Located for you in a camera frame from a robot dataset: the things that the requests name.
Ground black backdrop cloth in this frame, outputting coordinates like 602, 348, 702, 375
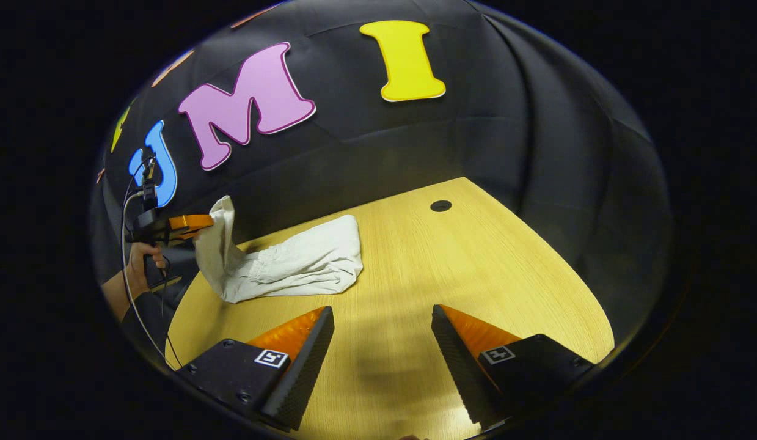
88, 0, 675, 367

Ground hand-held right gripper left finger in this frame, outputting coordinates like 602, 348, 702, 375
174, 306, 335, 431

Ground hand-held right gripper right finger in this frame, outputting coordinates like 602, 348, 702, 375
431, 304, 596, 428

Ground thin black cable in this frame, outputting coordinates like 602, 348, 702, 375
120, 153, 185, 369

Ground white jeans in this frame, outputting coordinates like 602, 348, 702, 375
194, 196, 364, 304

